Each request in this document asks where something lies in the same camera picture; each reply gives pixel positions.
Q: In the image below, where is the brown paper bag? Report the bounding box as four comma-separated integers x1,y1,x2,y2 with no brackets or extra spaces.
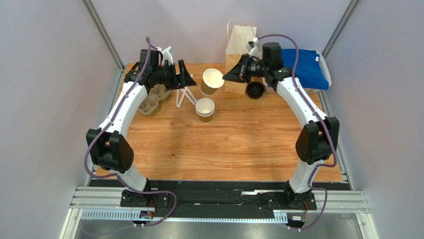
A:
225,20,257,73

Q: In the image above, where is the white plastic basket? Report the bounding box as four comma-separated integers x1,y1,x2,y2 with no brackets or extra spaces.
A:
262,49,331,94

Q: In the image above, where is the single paper coffee cup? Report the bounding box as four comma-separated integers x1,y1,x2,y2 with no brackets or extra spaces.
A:
201,68,225,96

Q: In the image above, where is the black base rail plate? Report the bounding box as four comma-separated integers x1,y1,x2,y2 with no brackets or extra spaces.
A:
89,179,352,220

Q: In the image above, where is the blue folded towel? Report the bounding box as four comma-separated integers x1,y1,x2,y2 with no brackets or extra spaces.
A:
295,49,330,90

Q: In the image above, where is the white slotted cable duct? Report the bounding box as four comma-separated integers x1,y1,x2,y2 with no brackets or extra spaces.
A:
75,208,289,224

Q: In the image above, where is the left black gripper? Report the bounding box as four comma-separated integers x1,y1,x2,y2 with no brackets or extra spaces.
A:
153,60,197,91

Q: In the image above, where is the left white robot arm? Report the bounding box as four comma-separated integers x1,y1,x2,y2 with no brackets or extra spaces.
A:
86,46,196,207

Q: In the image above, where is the stack of paper cups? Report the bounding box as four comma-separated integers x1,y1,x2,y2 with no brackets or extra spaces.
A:
195,98,215,123

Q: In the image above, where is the white wrapped straw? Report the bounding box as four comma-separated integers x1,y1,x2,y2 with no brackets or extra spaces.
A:
176,87,192,108
183,87,197,105

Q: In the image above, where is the cardboard cup carrier tray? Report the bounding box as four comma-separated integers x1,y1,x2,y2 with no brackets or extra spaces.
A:
137,85,171,116

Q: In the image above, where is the stack of black lids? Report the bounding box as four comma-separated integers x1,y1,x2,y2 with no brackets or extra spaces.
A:
246,82,265,99

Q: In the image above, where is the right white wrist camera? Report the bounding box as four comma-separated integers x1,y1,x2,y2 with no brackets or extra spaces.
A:
246,37,260,58

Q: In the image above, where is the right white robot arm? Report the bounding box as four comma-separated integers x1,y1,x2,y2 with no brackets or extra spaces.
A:
223,42,340,208

